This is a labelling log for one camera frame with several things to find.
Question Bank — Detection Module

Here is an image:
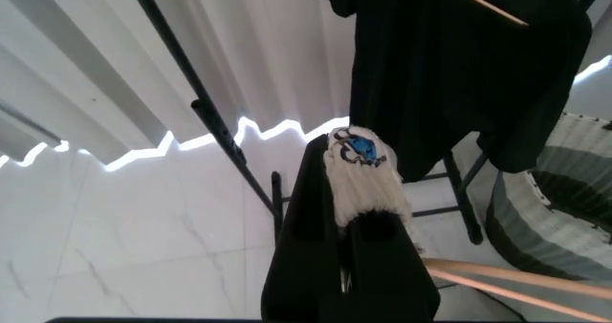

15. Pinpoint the pink clothes hanger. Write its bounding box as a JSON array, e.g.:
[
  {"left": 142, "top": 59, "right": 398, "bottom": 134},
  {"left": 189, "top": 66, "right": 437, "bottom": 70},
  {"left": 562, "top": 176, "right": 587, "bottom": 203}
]
[
  {"left": 447, "top": 0, "right": 551, "bottom": 28},
  {"left": 420, "top": 257, "right": 612, "bottom": 323}
]

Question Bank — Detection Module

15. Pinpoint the black clothes rack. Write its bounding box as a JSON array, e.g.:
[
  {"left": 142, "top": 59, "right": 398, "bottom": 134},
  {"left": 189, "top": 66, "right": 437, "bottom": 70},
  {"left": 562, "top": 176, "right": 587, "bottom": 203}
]
[{"left": 124, "top": 0, "right": 612, "bottom": 247}]

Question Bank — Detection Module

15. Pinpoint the cream printed garment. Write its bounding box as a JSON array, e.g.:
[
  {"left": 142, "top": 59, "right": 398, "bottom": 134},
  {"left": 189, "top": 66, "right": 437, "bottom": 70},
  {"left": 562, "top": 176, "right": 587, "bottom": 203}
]
[{"left": 323, "top": 125, "right": 425, "bottom": 255}]

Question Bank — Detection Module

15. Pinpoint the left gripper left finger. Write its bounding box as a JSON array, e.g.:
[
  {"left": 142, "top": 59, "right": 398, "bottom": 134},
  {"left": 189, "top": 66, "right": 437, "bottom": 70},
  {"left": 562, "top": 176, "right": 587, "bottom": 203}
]
[{"left": 260, "top": 134, "right": 350, "bottom": 320}]

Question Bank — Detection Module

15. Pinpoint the black T-shirt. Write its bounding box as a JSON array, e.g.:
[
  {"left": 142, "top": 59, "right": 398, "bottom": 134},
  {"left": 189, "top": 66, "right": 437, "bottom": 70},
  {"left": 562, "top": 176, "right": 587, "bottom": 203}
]
[{"left": 309, "top": 0, "right": 593, "bottom": 183}]

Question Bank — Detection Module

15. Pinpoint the white laundry basket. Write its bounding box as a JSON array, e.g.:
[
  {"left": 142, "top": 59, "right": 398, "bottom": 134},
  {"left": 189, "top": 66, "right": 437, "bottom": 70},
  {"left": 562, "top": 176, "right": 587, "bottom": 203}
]
[{"left": 485, "top": 112, "right": 612, "bottom": 282}]

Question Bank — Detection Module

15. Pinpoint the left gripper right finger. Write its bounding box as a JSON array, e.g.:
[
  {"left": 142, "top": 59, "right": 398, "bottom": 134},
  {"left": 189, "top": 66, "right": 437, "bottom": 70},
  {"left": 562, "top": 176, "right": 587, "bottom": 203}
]
[{"left": 343, "top": 210, "right": 441, "bottom": 320}]

